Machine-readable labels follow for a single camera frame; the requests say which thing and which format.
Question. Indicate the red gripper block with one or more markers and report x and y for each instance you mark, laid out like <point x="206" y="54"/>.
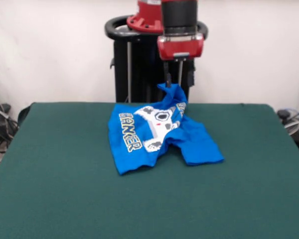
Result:
<point x="180" y="47"/>

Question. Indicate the blue printed t-shirt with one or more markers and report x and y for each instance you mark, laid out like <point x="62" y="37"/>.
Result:
<point x="196" y="144"/>

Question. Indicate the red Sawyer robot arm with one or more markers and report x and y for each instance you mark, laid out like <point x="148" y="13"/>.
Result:
<point x="179" y="15"/>

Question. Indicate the dark green table cloth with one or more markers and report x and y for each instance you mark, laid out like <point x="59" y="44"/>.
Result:
<point x="89" y="199"/>

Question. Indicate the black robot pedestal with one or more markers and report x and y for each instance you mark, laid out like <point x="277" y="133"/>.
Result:
<point x="139" y="69"/>

